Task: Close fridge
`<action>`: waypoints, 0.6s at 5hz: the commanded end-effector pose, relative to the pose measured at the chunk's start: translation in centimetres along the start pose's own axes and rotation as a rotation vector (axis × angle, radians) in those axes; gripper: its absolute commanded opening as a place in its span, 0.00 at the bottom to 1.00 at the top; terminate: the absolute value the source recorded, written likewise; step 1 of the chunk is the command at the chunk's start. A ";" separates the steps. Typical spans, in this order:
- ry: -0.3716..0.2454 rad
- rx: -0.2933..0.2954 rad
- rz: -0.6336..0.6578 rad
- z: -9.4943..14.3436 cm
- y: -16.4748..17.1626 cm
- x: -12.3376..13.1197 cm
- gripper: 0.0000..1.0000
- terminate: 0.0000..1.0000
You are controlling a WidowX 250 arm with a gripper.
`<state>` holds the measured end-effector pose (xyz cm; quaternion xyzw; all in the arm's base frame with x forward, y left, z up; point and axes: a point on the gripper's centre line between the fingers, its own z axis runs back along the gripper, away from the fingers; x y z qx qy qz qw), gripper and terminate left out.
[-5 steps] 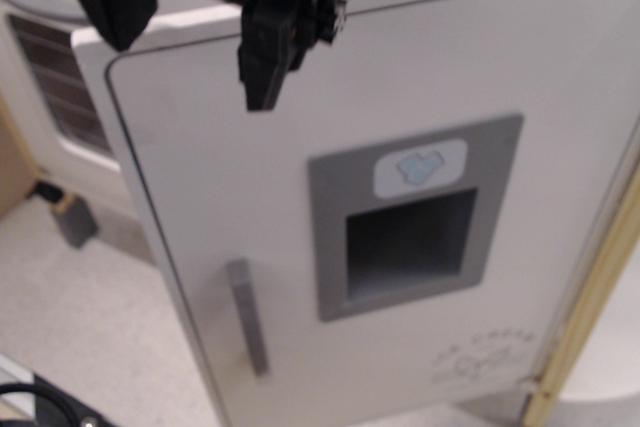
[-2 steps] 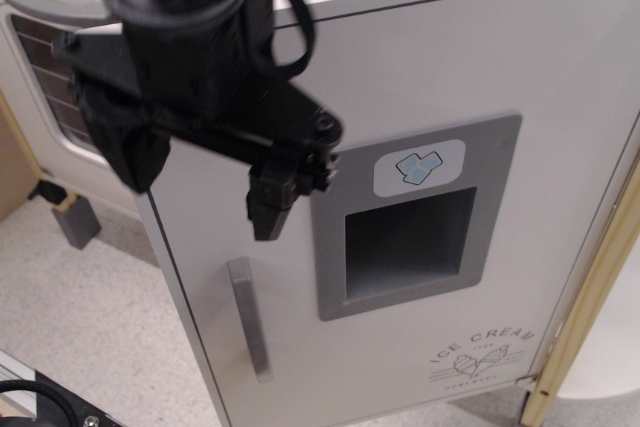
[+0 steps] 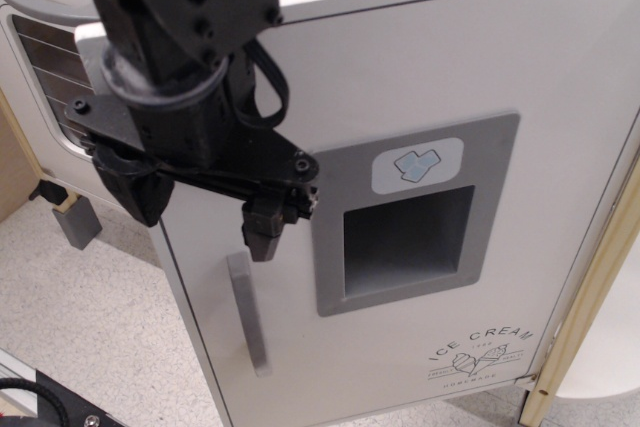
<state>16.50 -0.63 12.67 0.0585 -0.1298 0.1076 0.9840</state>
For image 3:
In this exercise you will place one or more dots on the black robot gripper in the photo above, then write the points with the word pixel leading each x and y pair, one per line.
pixel 214 129

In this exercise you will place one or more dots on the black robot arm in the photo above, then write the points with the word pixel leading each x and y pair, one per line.
pixel 165 39

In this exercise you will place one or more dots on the light wooden frame post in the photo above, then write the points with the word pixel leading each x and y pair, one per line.
pixel 613 248

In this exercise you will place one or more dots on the white toy fridge door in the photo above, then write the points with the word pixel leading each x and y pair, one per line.
pixel 470 152

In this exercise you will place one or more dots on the grey oven handle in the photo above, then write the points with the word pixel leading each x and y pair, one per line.
pixel 55 12

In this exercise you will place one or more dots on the grey furniture foot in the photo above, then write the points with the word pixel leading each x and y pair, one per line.
pixel 79 223

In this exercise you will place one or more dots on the grey fridge door handle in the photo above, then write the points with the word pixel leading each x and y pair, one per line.
pixel 240 274

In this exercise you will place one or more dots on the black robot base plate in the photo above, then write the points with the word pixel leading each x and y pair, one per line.
pixel 56 405

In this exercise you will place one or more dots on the white toy oven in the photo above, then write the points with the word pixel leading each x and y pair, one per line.
pixel 41 71

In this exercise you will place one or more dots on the wooden side panel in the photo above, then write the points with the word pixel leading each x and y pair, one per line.
pixel 19 173

